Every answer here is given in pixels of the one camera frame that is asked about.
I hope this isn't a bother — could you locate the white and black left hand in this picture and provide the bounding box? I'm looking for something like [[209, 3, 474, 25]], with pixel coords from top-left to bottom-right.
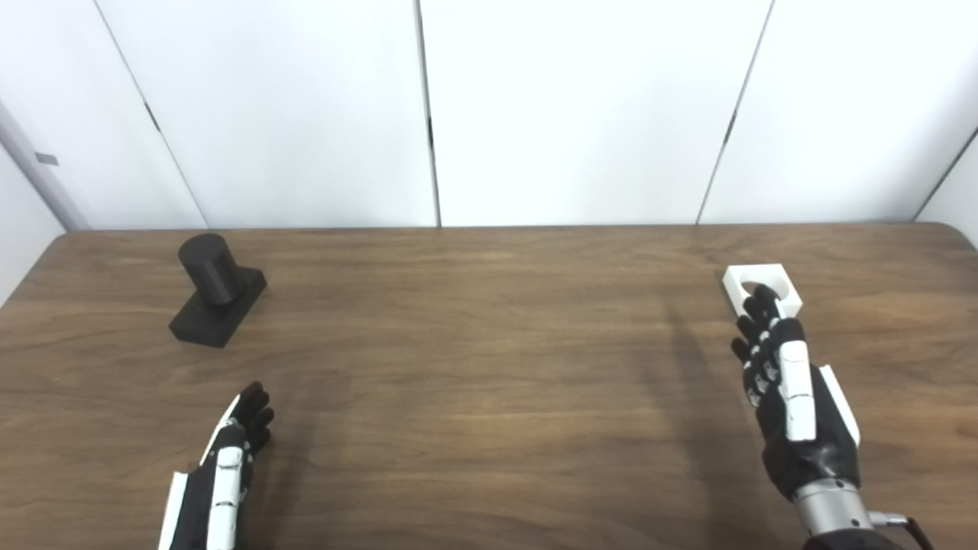
[[158, 382, 274, 550]]

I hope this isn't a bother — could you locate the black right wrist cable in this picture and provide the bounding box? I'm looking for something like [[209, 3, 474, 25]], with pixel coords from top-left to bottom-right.
[[870, 510, 934, 550]]

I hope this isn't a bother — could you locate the white and black right hand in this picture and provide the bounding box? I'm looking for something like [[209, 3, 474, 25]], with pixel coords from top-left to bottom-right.
[[730, 284, 862, 501]]

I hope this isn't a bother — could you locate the white square piece with hole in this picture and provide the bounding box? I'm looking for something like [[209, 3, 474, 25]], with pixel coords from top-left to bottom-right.
[[723, 264, 802, 317]]

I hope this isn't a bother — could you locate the black peg with square base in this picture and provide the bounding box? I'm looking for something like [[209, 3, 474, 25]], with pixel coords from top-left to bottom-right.
[[169, 233, 267, 349]]

